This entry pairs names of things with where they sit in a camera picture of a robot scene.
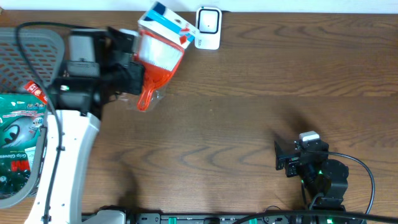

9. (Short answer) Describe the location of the green grip gloves package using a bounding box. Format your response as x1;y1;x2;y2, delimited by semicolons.
1;93;46;199

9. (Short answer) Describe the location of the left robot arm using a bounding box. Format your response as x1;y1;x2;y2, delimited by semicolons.
27;27;144;223

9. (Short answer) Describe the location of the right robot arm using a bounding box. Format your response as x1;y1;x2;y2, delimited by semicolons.
274;139;349;212

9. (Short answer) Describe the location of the white barcode scanner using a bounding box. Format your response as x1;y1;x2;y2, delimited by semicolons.
195;6;222;50

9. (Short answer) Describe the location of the red coffee stick sachet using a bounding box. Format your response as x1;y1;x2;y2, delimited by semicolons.
24;80;47;105

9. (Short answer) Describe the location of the red dustpan brush package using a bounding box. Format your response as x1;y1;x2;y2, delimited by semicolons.
120;1;199;111

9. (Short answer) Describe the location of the grey plastic mesh basket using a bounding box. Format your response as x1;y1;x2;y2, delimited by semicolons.
1;28;65;208

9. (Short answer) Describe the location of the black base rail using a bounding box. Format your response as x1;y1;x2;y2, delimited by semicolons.
126;213;366;224

